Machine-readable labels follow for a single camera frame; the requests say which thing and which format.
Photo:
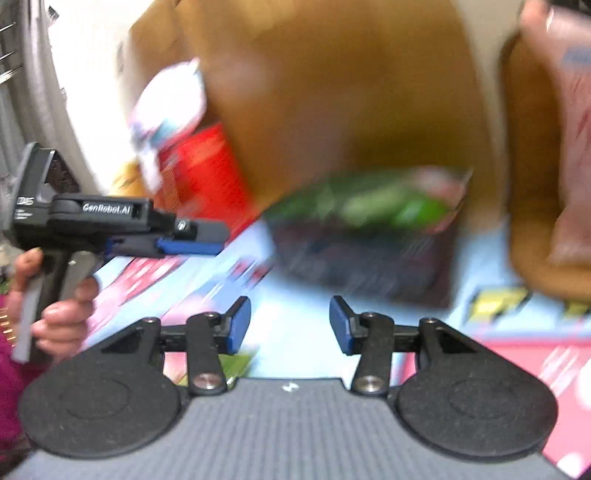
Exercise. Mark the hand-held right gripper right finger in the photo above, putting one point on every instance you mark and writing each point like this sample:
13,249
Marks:
340,325

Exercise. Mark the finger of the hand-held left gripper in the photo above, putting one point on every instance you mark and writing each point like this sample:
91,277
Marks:
189,244

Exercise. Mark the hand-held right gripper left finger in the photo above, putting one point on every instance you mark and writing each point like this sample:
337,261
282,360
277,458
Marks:
238,325

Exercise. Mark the black printed cardboard box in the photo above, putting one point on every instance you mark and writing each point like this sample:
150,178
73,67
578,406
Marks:
364,263

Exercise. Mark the green snack packet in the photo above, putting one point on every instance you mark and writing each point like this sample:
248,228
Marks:
369,198

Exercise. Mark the person's left forearm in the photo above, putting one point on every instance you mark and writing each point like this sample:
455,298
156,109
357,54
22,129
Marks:
11,397

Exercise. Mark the person's left hand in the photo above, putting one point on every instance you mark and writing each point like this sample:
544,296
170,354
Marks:
64,327

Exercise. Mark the printed cartoon blanket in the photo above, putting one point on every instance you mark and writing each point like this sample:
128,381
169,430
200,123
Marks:
295,323

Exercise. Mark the red gift box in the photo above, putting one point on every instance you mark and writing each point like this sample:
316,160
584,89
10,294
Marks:
207,180

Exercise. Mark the yellow plush toy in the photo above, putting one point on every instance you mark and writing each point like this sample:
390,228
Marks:
127,180

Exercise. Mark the grey curtain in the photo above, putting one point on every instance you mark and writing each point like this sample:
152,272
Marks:
27,106

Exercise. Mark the pink and blue plush toy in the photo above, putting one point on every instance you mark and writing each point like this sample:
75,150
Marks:
168,106

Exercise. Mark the wooden board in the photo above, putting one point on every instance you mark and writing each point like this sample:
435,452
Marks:
341,83

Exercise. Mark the brown woven seat mat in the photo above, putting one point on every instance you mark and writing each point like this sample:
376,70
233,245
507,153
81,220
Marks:
531,207

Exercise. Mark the pink snack bag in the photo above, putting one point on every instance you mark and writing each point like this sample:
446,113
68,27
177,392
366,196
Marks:
572,138

